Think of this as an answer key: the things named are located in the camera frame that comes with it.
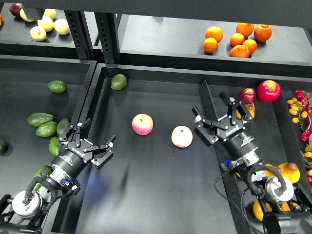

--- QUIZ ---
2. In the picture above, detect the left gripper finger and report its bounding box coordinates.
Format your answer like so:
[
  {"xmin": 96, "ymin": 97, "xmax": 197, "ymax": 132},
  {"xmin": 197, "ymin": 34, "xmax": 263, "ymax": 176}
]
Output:
[
  {"xmin": 83, "ymin": 135, "xmax": 116, "ymax": 170},
  {"xmin": 58, "ymin": 118, "xmax": 91, "ymax": 152}
]

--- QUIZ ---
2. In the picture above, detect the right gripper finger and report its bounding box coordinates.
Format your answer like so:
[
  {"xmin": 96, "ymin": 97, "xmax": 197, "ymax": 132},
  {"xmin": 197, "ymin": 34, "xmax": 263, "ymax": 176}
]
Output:
[
  {"xmin": 192, "ymin": 106, "xmax": 229, "ymax": 145},
  {"xmin": 219, "ymin": 91, "xmax": 254, "ymax": 126}
]

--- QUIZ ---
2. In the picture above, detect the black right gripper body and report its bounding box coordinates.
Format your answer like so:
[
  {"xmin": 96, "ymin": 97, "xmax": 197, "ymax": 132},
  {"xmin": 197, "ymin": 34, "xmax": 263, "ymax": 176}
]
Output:
[{"xmin": 221, "ymin": 127, "xmax": 261, "ymax": 167}]

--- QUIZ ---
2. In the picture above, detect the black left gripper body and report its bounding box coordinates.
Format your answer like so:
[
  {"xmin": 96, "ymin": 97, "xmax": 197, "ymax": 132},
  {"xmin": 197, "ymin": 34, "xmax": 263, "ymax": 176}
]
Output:
[{"xmin": 51, "ymin": 139, "xmax": 94, "ymax": 179}]

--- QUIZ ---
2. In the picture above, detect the long green avocado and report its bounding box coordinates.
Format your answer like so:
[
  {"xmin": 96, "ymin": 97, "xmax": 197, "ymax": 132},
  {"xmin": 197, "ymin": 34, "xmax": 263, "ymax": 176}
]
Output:
[{"xmin": 33, "ymin": 165, "xmax": 53, "ymax": 192}]

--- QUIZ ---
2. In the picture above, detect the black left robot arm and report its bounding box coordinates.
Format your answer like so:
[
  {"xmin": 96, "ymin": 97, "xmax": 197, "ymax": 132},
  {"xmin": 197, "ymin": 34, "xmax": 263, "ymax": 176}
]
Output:
[{"xmin": 0, "ymin": 119, "xmax": 116, "ymax": 234}]

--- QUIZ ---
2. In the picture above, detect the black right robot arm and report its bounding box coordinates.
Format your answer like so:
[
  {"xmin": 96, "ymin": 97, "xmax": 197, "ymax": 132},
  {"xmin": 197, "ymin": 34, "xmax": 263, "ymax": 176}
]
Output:
[{"xmin": 192, "ymin": 92, "xmax": 312, "ymax": 234}]

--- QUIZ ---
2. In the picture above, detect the yellow pear upper right tray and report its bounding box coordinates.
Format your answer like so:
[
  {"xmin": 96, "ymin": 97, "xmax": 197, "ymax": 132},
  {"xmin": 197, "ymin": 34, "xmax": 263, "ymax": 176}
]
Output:
[{"xmin": 236, "ymin": 102, "xmax": 255, "ymax": 119}]

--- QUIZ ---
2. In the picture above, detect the light green avocado pile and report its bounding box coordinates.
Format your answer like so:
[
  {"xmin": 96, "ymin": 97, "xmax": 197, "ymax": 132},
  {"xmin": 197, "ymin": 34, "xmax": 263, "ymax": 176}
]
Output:
[{"xmin": 36, "ymin": 121, "xmax": 57, "ymax": 137}]

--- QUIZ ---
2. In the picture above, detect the green avocado left tray top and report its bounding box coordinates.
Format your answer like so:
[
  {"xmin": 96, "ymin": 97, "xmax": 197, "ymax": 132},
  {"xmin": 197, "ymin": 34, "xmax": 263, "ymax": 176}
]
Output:
[{"xmin": 47, "ymin": 80, "xmax": 67, "ymax": 93}]

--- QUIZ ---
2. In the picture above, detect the dark avocado left edge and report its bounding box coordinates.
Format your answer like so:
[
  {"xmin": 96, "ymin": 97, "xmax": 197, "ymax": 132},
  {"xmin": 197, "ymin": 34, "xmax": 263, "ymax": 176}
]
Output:
[{"xmin": 0, "ymin": 139, "xmax": 7, "ymax": 154}]

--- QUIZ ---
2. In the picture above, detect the green avocado tray corner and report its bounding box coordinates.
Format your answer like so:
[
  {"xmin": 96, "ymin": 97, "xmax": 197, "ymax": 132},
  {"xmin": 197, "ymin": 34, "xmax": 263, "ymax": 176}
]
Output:
[{"xmin": 110, "ymin": 74, "xmax": 128, "ymax": 91}]

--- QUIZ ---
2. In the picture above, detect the pale yellow pear front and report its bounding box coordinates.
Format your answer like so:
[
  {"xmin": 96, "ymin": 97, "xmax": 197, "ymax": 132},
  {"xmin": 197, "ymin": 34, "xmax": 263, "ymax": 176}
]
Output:
[{"xmin": 30, "ymin": 26, "xmax": 47, "ymax": 42}]

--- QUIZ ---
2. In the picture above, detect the pale yellow pear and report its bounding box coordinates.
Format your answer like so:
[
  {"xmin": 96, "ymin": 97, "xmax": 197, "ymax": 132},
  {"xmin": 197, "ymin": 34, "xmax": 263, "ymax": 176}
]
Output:
[
  {"xmin": 30, "ymin": 26, "xmax": 47, "ymax": 42},
  {"xmin": 54, "ymin": 19, "xmax": 70, "ymax": 36},
  {"xmin": 37, "ymin": 16, "xmax": 54, "ymax": 32},
  {"xmin": 43, "ymin": 8, "xmax": 57, "ymax": 20}
]

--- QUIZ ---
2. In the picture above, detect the pale yellow pear right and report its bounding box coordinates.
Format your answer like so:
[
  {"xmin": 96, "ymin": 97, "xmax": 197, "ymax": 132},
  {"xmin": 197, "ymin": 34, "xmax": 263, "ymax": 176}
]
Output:
[{"xmin": 54, "ymin": 19, "xmax": 70, "ymax": 36}]

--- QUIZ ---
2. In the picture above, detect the pale yellow pear middle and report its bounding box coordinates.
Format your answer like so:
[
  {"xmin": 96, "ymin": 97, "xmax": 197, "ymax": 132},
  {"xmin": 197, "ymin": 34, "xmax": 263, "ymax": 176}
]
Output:
[{"xmin": 37, "ymin": 16, "xmax": 54, "ymax": 32}]

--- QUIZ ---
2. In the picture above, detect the pale yellow pear back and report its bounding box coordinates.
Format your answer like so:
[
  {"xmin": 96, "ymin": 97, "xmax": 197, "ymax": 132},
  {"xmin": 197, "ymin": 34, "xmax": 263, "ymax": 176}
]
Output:
[{"xmin": 43, "ymin": 8, "xmax": 57, "ymax": 20}]

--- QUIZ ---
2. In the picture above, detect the pale yellow pear hidden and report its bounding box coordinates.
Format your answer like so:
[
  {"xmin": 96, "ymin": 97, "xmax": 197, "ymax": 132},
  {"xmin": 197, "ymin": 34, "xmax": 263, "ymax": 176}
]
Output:
[{"xmin": 19, "ymin": 9, "xmax": 35, "ymax": 22}]

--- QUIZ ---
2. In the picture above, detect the dark red apple right tray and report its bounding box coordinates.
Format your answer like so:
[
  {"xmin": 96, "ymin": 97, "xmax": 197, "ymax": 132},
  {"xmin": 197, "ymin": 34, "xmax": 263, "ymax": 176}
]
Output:
[{"xmin": 237, "ymin": 87, "xmax": 256, "ymax": 104}]

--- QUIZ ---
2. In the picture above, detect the pale pink apple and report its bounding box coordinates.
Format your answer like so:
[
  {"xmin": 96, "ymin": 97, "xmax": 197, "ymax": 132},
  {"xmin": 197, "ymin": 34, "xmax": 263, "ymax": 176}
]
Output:
[{"xmin": 171, "ymin": 125, "xmax": 193, "ymax": 148}]

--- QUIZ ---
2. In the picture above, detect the bright red apple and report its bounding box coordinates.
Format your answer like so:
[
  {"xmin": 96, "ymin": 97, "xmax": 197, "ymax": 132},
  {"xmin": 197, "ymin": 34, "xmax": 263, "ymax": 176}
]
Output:
[{"xmin": 256, "ymin": 80, "xmax": 282, "ymax": 102}]

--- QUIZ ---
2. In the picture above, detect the pink red apple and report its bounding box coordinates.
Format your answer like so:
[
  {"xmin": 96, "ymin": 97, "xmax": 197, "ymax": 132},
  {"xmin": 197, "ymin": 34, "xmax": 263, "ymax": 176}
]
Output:
[{"xmin": 132, "ymin": 113, "xmax": 154, "ymax": 136}]

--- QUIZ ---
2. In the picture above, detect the cherry tomato bunch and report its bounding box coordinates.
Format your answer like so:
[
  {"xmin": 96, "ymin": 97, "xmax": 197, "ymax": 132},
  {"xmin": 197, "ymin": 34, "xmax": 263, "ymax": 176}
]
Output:
[{"xmin": 287, "ymin": 89, "xmax": 312, "ymax": 123}]

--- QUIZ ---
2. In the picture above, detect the black centre tray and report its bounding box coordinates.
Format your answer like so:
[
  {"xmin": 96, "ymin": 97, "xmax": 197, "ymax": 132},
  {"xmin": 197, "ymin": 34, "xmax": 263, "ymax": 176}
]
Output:
[{"xmin": 41, "ymin": 62, "xmax": 312, "ymax": 234}]

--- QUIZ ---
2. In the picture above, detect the red chili pepper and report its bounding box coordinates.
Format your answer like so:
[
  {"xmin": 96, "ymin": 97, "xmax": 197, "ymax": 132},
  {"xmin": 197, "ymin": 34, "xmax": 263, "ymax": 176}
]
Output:
[{"xmin": 300, "ymin": 114, "xmax": 312, "ymax": 142}]

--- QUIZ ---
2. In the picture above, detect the orange front bottom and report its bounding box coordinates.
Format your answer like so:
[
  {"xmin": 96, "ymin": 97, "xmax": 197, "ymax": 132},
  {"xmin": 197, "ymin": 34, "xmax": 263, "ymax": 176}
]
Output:
[{"xmin": 229, "ymin": 44, "xmax": 250, "ymax": 58}]

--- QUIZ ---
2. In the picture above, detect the orange lower right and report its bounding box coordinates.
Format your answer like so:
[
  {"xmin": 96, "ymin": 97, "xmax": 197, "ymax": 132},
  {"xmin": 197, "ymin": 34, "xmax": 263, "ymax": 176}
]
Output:
[{"xmin": 243, "ymin": 39, "xmax": 257, "ymax": 55}]

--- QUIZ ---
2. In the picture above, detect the small orange middle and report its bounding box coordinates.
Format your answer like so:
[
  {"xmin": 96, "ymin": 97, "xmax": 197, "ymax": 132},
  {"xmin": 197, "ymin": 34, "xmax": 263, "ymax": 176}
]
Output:
[{"xmin": 230, "ymin": 33, "xmax": 245, "ymax": 47}]

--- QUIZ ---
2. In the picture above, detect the orange far left bottom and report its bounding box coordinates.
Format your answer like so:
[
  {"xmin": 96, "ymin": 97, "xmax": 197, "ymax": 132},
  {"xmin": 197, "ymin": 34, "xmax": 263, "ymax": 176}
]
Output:
[{"xmin": 203, "ymin": 37, "xmax": 218, "ymax": 54}]

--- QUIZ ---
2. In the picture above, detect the orange top right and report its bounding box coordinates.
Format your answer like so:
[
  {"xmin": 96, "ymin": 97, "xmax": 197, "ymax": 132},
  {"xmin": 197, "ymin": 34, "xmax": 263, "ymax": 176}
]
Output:
[{"xmin": 253, "ymin": 24, "xmax": 273, "ymax": 42}]

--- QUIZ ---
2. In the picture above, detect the orange top centre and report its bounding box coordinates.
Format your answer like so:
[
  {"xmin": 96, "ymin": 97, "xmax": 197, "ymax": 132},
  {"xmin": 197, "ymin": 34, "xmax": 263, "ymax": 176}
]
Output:
[{"xmin": 236, "ymin": 22, "xmax": 254, "ymax": 38}]

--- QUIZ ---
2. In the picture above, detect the orange far left top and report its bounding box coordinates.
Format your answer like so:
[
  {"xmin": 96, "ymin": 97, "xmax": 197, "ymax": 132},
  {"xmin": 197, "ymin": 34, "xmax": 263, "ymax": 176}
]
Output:
[{"xmin": 205, "ymin": 26, "xmax": 223, "ymax": 43}]

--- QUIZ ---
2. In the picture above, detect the dark avocado near tray wall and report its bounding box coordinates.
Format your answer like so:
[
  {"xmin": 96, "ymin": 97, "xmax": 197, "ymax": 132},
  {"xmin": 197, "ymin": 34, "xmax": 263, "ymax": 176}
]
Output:
[{"xmin": 57, "ymin": 118, "xmax": 70, "ymax": 136}]

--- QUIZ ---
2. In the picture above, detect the black shelf upright post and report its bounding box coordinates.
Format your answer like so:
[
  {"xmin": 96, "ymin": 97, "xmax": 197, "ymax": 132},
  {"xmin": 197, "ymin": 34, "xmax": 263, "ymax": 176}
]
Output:
[{"xmin": 64, "ymin": 10, "xmax": 121, "ymax": 64}]

